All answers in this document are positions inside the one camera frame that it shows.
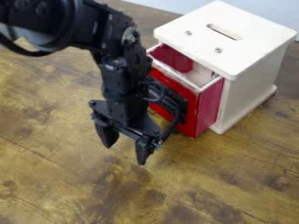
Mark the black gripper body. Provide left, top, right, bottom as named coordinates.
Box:
left=89, top=59, right=161, bottom=139

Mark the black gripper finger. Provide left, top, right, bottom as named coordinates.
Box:
left=135, top=138, right=155, bottom=165
left=95, top=121, right=119, bottom=148

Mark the black drawer handle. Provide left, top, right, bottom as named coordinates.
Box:
left=145, top=78, right=188, bottom=143

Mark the red drawer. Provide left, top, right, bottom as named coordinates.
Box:
left=147, top=44, right=224, bottom=138

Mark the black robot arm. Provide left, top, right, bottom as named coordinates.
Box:
left=0, top=0, right=160, bottom=165

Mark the white wooden cabinet box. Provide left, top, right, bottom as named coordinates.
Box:
left=153, top=1, right=296, bottom=134

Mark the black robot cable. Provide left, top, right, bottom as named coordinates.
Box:
left=0, top=31, right=56, bottom=58

